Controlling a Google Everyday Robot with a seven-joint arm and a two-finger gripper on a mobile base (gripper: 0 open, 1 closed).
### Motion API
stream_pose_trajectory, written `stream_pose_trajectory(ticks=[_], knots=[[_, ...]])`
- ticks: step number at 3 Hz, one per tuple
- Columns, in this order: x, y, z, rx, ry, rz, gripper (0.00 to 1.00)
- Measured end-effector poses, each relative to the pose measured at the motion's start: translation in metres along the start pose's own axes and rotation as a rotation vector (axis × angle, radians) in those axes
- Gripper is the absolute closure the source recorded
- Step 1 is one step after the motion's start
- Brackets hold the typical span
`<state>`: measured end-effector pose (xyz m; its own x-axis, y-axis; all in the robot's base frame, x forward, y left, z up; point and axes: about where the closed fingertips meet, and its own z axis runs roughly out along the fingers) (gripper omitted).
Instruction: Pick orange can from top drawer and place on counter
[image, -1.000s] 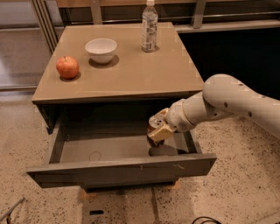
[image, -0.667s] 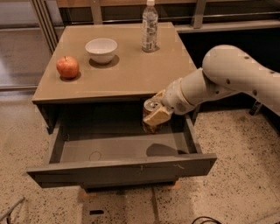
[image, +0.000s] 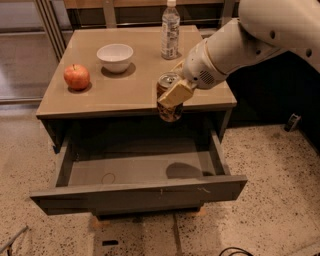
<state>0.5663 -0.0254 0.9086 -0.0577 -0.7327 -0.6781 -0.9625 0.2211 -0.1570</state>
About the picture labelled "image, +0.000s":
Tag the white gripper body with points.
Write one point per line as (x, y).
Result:
(197, 66)

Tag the orange soda can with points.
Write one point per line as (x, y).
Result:
(165, 82)

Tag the metal window railing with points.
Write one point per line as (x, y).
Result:
(87, 14)

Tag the red apple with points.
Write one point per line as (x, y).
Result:
(77, 77)

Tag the white ceramic bowl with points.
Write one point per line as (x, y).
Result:
(116, 58)

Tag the clear plastic water bottle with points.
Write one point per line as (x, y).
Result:
(170, 31)

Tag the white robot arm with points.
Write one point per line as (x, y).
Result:
(262, 30)

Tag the small black floor object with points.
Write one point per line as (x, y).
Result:
(292, 122)

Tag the grey drawer cabinet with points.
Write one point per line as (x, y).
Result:
(124, 104)

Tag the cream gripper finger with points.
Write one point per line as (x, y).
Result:
(178, 68)
(182, 91)

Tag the open grey top drawer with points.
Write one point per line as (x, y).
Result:
(112, 177)

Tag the grey metal rod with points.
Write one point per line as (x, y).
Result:
(10, 242)

